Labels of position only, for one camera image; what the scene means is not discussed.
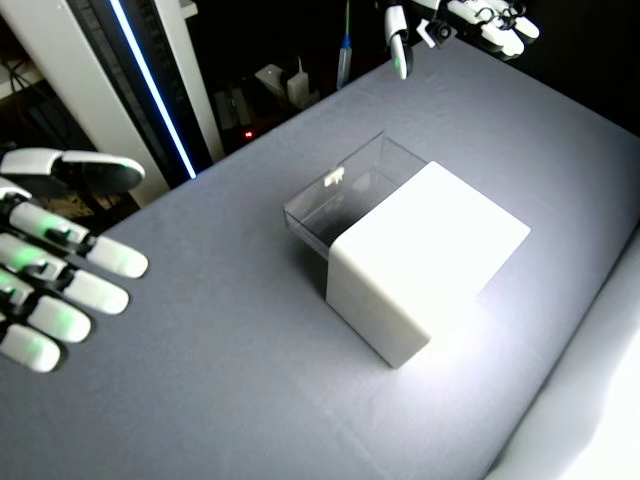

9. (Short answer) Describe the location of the transparent plastic drawer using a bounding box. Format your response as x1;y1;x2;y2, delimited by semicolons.
282;130;432;262

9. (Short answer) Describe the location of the white upright column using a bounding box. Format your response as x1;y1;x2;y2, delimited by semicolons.
0;0;224;207

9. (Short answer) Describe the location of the grey table cloth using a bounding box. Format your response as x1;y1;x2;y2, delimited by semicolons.
0;37;640;480

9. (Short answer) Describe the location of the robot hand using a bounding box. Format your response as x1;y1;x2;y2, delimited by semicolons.
383;0;541;81
0;148;150;374

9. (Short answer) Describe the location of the white box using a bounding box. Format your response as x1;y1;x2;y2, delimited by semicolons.
325;159;532;370

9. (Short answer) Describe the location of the white power adapter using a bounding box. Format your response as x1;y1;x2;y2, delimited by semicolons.
285;57;311;106

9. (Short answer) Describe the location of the blue tool with green stem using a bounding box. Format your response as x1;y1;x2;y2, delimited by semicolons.
335;0;355;90

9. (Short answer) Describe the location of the blue light strip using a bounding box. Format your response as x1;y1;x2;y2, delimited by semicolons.
108;0;197;180

